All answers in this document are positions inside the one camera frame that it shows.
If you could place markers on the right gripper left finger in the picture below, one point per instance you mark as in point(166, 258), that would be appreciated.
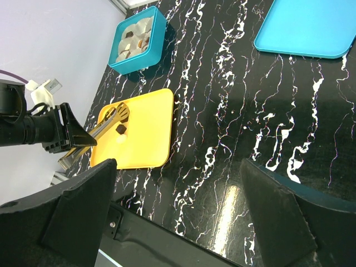
point(61, 225)

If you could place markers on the teal box lid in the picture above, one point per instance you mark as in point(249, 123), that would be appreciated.
point(321, 29)

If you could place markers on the brown chocolate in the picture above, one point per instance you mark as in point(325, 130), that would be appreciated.
point(129, 34)

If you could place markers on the aluminium frame rail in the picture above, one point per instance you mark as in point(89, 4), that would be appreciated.
point(125, 6)

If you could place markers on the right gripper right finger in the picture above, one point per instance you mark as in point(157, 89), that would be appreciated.
point(297, 225)

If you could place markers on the metal tongs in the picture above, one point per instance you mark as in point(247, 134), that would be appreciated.
point(111, 118)

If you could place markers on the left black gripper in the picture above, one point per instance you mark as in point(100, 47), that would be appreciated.
point(55, 128)

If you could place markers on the teal chocolate box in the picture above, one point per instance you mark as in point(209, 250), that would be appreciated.
point(149, 26)

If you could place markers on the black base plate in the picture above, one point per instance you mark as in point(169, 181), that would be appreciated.
point(130, 240)

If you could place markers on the yellow plastic tray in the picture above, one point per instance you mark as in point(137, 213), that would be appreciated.
point(148, 133)

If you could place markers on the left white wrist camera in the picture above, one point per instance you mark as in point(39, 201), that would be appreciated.
point(43, 93)

